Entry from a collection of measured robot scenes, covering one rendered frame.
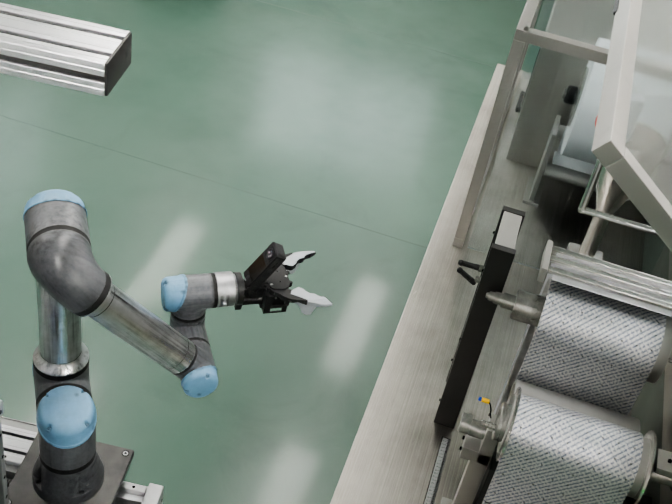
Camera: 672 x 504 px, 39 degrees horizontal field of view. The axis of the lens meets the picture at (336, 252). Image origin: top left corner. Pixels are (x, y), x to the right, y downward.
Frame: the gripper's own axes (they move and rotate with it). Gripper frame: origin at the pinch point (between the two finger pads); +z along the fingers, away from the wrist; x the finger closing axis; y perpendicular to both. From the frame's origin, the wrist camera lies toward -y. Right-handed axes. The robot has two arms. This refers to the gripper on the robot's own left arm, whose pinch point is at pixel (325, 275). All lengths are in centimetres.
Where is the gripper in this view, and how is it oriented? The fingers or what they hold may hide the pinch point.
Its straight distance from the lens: 210.9
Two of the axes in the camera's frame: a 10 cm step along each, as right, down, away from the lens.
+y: -1.9, 6.7, 7.2
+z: 9.5, -0.6, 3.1
